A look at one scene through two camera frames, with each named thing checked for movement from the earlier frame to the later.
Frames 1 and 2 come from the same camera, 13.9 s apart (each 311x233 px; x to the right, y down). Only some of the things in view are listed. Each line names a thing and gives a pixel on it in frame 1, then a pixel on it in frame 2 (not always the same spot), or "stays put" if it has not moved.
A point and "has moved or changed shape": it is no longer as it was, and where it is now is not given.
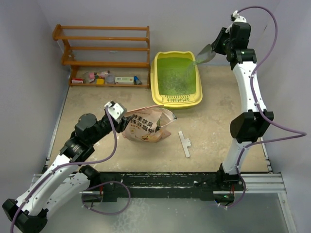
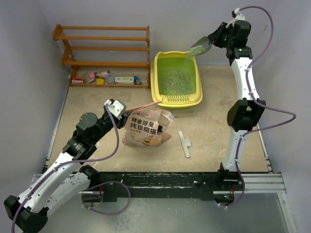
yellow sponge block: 100,81 stays put
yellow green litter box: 175,79 stays put
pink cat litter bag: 146,124 has moved or changed shape
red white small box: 77,80 stays put
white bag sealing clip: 185,143 stays put
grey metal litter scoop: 206,55 → 200,47
